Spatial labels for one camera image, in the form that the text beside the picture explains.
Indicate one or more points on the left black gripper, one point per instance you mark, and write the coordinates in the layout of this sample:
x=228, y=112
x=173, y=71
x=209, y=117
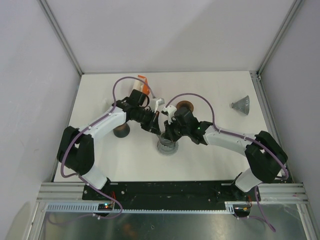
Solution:
x=152, y=125

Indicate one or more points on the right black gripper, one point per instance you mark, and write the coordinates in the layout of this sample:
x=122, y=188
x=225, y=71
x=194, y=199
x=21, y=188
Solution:
x=169, y=133

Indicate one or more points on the clear glass dripper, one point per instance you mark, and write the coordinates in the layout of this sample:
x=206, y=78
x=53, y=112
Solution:
x=166, y=146

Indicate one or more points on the orange coffee filter box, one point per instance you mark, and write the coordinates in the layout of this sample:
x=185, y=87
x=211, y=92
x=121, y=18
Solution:
x=140, y=85

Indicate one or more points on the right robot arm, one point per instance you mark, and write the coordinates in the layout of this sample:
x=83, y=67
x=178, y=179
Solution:
x=264, y=155

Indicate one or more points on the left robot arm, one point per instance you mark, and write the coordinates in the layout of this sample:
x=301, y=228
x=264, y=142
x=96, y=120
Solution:
x=77, y=146

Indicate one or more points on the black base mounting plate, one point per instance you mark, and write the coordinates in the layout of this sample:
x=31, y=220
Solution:
x=172, y=194

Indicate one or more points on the clear glass funnel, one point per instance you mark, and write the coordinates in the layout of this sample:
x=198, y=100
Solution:
x=242, y=105

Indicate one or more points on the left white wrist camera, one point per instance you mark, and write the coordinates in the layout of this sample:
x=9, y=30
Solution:
x=155, y=103

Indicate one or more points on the grey slotted cable duct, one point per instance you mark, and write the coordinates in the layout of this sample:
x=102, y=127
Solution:
x=104, y=207

